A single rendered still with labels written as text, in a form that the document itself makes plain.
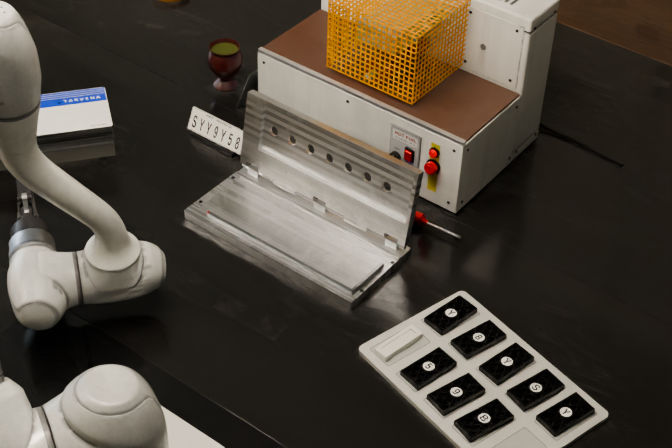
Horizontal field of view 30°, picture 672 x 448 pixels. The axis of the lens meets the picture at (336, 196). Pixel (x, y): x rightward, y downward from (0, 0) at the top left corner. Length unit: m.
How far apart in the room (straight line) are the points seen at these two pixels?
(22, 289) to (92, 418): 0.47
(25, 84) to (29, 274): 0.49
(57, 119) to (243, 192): 0.44
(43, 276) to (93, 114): 0.57
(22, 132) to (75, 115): 0.75
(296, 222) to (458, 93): 0.45
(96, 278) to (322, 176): 0.55
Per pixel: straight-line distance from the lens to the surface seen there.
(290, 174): 2.67
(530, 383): 2.35
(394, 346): 2.38
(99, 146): 2.84
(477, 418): 2.28
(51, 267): 2.37
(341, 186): 2.60
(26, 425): 1.98
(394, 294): 2.51
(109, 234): 2.30
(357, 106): 2.71
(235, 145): 2.82
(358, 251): 2.57
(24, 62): 1.97
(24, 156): 2.13
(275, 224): 2.63
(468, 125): 2.63
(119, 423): 1.95
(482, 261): 2.60
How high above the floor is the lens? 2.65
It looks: 40 degrees down
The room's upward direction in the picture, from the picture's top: 2 degrees clockwise
